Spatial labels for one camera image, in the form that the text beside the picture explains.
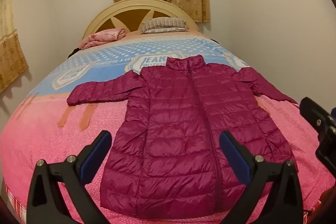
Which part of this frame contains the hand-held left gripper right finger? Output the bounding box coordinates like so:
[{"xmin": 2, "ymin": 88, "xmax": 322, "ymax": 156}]
[{"xmin": 219, "ymin": 130, "xmax": 305, "ymax": 224}]

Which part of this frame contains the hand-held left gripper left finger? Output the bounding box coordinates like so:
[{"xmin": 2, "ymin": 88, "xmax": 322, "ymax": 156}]
[{"xmin": 26, "ymin": 130, "xmax": 113, "ymax": 224}]

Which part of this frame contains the magenta puffer jacket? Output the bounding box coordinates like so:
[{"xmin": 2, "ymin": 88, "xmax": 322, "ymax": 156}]
[{"xmin": 67, "ymin": 55, "xmax": 300, "ymax": 211}]

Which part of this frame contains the pink and blue printed blanket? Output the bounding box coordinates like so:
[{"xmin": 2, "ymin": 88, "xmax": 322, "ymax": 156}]
[{"xmin": 0, "ymin": 30, "xmax": 336, "ymax": 224}]

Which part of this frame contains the red plaid bed sheet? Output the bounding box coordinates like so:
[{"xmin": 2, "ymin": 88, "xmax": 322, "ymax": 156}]
[{"xmin": 5, "ymin": 183, "xmax": 322, "ymax": 224}]

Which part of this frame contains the pink floral folded quilt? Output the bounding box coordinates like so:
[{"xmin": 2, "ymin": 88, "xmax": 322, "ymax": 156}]
[{"xmin": 79, "ymin": 27, "xmax": 126, "ymax": 50}]

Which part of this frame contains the cream wooden headboard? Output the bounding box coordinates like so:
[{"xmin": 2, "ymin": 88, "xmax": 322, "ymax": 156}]
[{"xmin": 82, "ymin": 0, "xmax": 201, "ymax": 41}]

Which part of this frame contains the striped pillow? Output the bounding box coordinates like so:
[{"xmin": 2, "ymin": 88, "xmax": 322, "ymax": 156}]
[{"xmin": 139, "ymin": 17, "xmax": 189, "ymax": 35}]

